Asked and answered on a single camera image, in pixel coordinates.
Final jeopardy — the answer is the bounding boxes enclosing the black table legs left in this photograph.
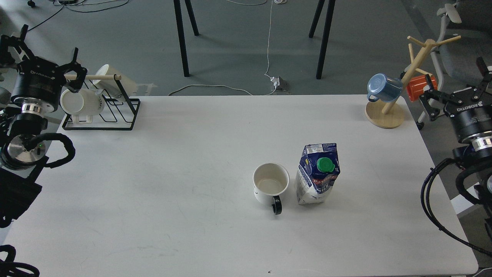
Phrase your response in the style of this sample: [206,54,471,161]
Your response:
[173,0,200,77]

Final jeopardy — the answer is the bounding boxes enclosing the orange mug on tree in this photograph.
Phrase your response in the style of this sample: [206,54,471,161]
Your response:
[406,74,428,102]

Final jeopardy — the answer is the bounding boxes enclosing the blue mug on tree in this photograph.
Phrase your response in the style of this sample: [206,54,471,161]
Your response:
[367,73,403,102]

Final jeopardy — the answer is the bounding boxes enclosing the grey floor power socket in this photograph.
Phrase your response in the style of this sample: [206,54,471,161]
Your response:
[269,77,289,92]

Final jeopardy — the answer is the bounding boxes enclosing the white power cable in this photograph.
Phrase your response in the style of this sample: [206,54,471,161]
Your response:
[168,0,287,96]

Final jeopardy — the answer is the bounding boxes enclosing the cream mug on rack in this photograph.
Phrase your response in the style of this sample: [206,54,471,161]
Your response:
[93,64,137,102]

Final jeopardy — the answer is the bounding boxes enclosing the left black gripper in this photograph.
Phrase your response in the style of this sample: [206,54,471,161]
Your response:
[0,25,88,114]

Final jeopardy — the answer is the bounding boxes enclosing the black wire cup rack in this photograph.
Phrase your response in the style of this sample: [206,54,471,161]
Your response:
[62,73,141,131]

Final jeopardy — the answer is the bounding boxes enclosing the black table legs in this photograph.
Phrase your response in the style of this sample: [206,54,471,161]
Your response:
[309,0,336,80]
[173,0,200,77]

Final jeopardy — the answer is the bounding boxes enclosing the blue white milk carton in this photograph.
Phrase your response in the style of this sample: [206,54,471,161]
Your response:
[295,143,341,205]

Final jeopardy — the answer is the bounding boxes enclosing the black table legs right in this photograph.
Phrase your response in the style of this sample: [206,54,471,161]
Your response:
[309,0,336,80]

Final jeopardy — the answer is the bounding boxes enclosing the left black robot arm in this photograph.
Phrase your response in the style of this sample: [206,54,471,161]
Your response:
[0,25,87,228]

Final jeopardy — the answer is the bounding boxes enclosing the white mug on rack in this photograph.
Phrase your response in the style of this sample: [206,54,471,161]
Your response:
[60,89,106,124]

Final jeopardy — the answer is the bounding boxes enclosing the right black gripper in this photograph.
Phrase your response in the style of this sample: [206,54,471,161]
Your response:
[419,57,492,144]

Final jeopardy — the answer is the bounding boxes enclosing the white mug black handle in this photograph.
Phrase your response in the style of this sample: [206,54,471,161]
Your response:
[253,163,290,215]

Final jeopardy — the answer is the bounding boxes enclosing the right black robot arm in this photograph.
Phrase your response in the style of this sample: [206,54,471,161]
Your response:
[419,57,492,256]

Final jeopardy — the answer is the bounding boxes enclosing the wooden mug tree stand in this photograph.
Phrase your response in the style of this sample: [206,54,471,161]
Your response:
[365,35,462,128]

